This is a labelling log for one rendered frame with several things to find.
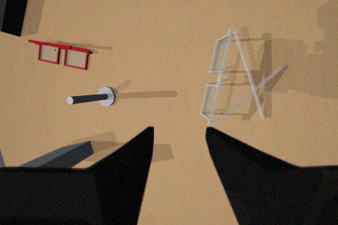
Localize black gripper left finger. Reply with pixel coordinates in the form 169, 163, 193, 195
0, 127, 154, 225

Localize red-framed glasses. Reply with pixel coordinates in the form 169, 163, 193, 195
29, 40, 92, 70

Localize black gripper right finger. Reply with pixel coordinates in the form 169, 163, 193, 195
206, 127, 338, 225

